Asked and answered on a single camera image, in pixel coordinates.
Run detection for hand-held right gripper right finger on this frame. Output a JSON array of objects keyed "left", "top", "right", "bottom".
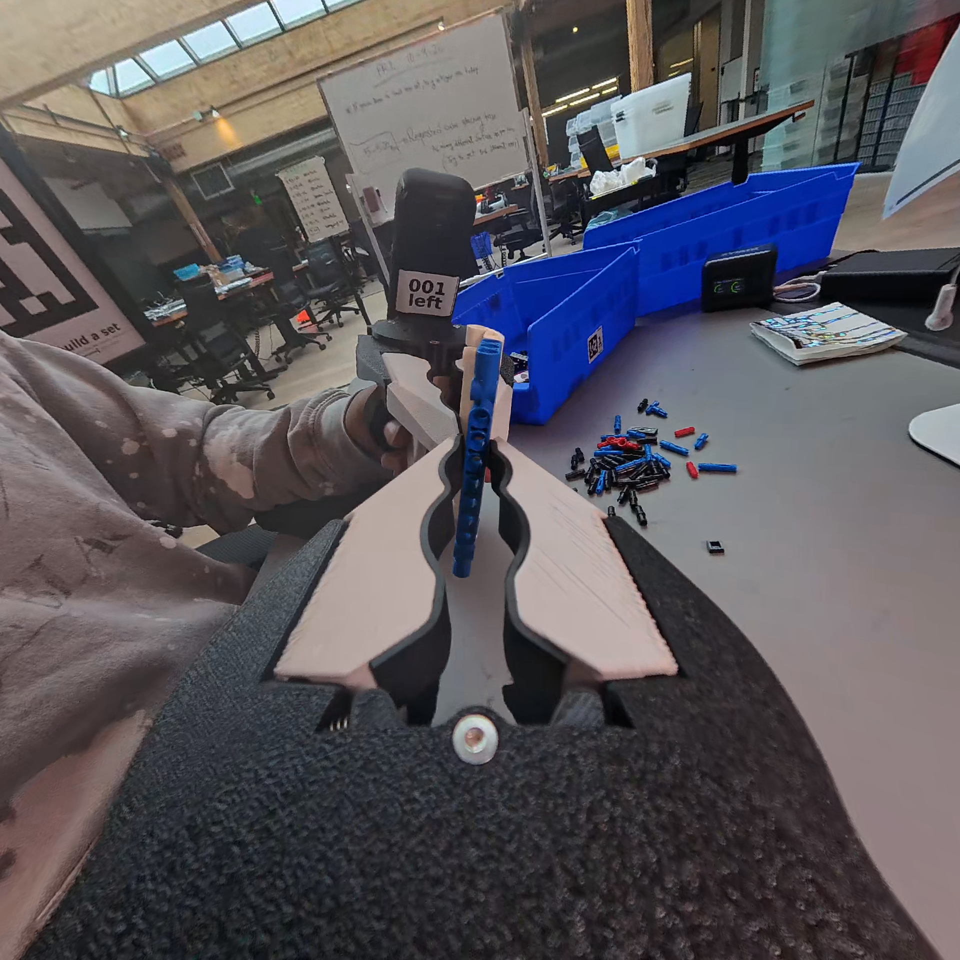
[{"left": 491, "top": 438, "right": 681, "bottom": 687}]

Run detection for grey desk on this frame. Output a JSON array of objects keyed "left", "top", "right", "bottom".
[{"left": 255, "top": 247, "right": 960, "bottom": 960}]

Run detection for long blue plastic bin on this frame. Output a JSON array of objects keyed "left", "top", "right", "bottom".
[{"left": 583, "top": 162, "right": 862, "bottom": 316}]

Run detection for blue toy beam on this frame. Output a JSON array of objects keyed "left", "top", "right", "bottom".
[{"left": 452, "top": 339, "right": 505, "bottom": 579}]

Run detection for paper flip chart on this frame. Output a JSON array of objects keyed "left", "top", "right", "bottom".
[{"left": 276, "top": 155, "right": 350, "bottom": 243}]

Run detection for person's left forearm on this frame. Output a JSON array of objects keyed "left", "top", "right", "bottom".
[{"left": 146, "top": 386, "right": 376, "bottom": 530}]

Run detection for black pocket hotspot device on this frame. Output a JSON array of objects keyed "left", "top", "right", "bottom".
[{"left": 701, "top": 243, "right": 779, "bottom": 314}]

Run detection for black framed marker sign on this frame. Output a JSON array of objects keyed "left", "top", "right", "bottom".
[{"left": 0, "top": 127, "right": 147, "bottom": 369}]

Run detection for short blue plastic bin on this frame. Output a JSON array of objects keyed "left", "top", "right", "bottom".
[{"left": 452, "top": 243, "right": 640, "bottom": 426}]

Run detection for black flat box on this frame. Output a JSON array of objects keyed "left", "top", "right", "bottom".
[{"left": 821, "top": 247, "right": 960, "bottom": 305}]

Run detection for black chair armrest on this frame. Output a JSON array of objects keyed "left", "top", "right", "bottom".
[{"left": 198, "top": 480, "right": 391, "bottom": 560}]

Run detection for white plug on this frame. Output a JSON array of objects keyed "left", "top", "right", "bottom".
[{"left": 924, "top": 266, "right": 960, "bottom": 331}]

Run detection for shiny sticker sheet booklet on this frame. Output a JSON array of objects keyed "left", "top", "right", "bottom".
[{"left": 750, "top": 302, "right": 909, "bottom": 366}]

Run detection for whiteboard on stand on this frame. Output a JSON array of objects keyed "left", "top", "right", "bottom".
[{"left": 316, "top": 11, "right": 554, "bottom": 258}]

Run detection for clear plastic storage boxes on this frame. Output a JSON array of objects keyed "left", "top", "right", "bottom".
[{"left": 566, "top": 72, "right": 695, "bottom": 170}]

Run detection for pile of toy connector pins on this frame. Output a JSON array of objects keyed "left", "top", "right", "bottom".
[{"left": 566, "top": 397, "right": 738, "bottom": 526}]

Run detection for white crumpled plastic bag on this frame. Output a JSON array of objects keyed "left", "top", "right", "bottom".
[{"left": 588, "top": 157, "right": 657, "bottom": 198}]

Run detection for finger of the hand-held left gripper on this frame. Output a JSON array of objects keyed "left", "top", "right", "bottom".
[
  {"left": 381, "top": 352, "right": 461, "bottom": 456},
  {"left": 491, "top": 348, "right": 520, "bottom": 447}
]

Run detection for person's torso in grey sweatshirt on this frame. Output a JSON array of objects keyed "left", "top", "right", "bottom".
[{"left": 0, "top": 330, "right": 260, "bottom": 960}]

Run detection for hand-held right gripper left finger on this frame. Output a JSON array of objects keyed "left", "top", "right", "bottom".
[{"left": 272, "top": 435, "right": 460, "bottom": 695}]

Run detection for white booklet stand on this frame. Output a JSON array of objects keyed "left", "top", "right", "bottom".
[{"left": 909, "top": 405, "right": 960, "bottom": 468}]

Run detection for wooden standing table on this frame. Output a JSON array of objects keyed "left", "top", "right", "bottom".
[{"left": 585, "top": 99, "right": 815, "bottom": 204}]

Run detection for person's left hand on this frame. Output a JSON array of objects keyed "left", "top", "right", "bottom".
[{"left": 363, "top": 382, "right": 415, "bottom": 476}]

